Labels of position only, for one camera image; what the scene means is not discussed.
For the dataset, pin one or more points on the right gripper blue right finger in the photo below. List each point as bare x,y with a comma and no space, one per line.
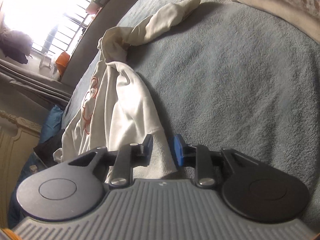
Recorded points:
197,157

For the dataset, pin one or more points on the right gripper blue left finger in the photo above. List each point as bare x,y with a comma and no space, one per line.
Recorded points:
130,156

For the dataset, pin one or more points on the cream bear hoodie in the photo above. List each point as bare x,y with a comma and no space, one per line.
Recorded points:
117,108

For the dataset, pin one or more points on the blue pillow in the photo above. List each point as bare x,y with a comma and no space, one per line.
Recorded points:
52,124

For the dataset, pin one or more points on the black folded garment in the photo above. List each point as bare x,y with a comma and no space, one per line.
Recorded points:
49,142

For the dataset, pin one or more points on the grey fleece bed blanket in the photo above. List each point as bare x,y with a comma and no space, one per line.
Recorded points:
230,75

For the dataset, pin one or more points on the cream carved headboard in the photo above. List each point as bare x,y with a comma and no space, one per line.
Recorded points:
15,151

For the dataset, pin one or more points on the orange bag on sill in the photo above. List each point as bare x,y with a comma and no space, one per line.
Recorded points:
62,62

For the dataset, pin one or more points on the grey curtain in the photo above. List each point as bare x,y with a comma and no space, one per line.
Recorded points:
44,91

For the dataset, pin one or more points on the pink flower pot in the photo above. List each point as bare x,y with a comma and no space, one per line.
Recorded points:
93,8

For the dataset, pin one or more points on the beige folded garment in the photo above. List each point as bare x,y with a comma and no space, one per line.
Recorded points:
295,16

